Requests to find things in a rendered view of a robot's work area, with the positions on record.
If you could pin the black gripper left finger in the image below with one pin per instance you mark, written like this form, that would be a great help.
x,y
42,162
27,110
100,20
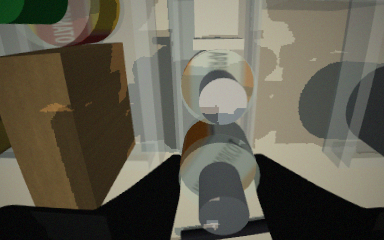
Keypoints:
x,y
145,211

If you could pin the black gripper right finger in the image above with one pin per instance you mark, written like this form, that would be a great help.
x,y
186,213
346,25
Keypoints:
x,y
296,209

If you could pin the black rod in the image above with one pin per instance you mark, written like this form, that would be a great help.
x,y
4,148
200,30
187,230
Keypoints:
x,y
253,227

